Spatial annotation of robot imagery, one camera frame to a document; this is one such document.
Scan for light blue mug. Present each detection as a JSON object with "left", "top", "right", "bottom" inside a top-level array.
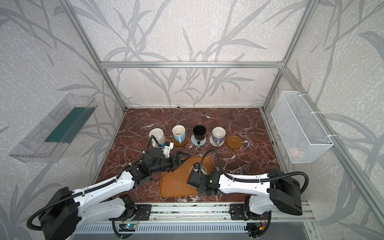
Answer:
[{"left": 172, "top": 125, "right": 186, "bottom": 144}]

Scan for black mug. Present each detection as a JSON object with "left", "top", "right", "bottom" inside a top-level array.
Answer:
[{"left": 193, "top": 125, "right": 207, "bottom": 141}]

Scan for white speckled mug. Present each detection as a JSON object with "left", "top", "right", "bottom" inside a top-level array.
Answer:
[{"left": 149, "top": 128, "right": 166, "bottom": 146}]

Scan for white mug purple handle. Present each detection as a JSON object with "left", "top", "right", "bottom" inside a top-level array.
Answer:
[{"left": 212, "top": 127, "right": 226, "bottom": 143}]

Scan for beige yellow mug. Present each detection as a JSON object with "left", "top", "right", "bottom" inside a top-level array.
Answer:
[{"left": 191, "top": 166, "right": 207, "bottom": 175}]

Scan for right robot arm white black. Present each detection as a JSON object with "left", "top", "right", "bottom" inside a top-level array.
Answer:
[{"left": 187, "top": 170, "right": 303, "bottom": 216}]

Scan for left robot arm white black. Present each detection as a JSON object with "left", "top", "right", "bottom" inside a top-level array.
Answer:
[{"left": 38, "top": 148, "right": 191, "bottom": 240}]

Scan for dark wooden round coaster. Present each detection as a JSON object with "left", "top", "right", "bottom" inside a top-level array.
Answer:
[{"left": 172, "top": 134, "right": 189, "bottom": 148}]

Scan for grey-blue woven coaster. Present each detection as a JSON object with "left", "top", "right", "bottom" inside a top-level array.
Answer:
[{"left": 191, "top": 135, "right": 207, "bottom": 146}]

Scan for multicolour woven coaster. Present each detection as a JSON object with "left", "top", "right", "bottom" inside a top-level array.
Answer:
[{"left": 210, "top": 136, "right": 225, "bottom": 147}]

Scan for light wooden round coaster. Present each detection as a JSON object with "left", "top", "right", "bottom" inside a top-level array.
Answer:
[{"left": 226, "top": 135, "right": 243, "bottom": 150}]

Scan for orange-brown serving tray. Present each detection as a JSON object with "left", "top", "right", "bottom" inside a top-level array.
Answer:
[{"left": 160, "top": 157, "right": 202, "bottom": 198}]

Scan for green-lit circuit board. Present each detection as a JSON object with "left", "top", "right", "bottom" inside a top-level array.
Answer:
[{"left": 119, "top": 223, "right": 138, "bottom": 232}]

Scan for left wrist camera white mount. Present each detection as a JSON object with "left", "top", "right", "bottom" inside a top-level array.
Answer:
[{"left": 161, "top": 142, "right": 174, "bottom": 158}]

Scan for aluminium front rail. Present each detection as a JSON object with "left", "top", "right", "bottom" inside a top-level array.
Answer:
[{"left": 64, "top": 201, "right": 316, "bottom": 225}]

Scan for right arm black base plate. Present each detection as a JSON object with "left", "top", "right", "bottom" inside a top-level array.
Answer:
[{"left": 229, "top": 204, "right": 272, "bottom": 221}]

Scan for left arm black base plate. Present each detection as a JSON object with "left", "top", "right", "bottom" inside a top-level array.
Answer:
[{"left": 121, "top": 204, "right": 152, "bottom": 221}]

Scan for right wired circuit board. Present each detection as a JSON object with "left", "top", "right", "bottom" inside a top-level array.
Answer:
[{"left": 245, "top": 223, "right": 267, "bottom": 234}]

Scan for white wire mesh basket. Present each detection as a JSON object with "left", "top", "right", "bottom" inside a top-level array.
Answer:
[{"left": 271, "top": 91, "right": 334, "bottom": 164}]

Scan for clear plastic wall shelf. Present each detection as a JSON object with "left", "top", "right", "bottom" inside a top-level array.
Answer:
[{"left": 9, "top": 94, "right": 98, "bottom": 163}]

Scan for aluminium cage frame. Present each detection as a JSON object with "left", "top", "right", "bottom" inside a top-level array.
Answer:
[{"left": 58, "top": 1, "right": 384, "bottom": 226}]

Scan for black corrugated left cable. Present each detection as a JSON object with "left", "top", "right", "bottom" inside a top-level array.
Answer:
[{"left": 26, "top": 134, "right": 163, "bottom": 240}]

